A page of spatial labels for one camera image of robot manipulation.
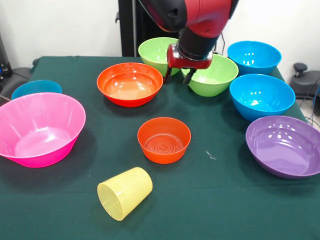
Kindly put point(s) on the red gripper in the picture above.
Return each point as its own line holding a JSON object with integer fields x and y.
{"x": 187, "y": 62}

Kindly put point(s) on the small orange bowl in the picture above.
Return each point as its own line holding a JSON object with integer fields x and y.
{"x": 163, "y": 155}

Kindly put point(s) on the yellow plastic cup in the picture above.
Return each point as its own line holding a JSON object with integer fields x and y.
{"x": 127, "y": 192}

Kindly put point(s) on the green bowl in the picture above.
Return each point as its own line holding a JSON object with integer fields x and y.
{"x": 215, "y": 77}
{"x": 152, "y": 55}

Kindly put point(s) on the large orange-red bowl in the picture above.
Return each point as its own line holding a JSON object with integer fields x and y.
{"x": 130, "y": 85}

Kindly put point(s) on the large blue bowl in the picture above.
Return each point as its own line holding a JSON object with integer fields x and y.
{"x": 260, "y": 95}
{"x": 252, "y": 57}

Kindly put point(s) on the purple bowl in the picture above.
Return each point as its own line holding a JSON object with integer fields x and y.
{"x": 282, "y": 147}

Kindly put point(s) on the black stand with knob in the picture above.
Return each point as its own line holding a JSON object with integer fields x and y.
{"x": 307, "y": 80}

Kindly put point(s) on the dark green tablecloth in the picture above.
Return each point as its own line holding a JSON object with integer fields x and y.
{"x": 160, "y": 212}

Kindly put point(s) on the small blue bowl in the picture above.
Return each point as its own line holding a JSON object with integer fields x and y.
{"x": 35, "y": 87}

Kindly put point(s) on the large pink bowl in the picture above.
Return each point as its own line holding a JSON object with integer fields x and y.
{"x": 37, "y": 130}

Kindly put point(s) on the black equipment box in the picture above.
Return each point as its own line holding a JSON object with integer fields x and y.
{"x": 3, "y": 67}

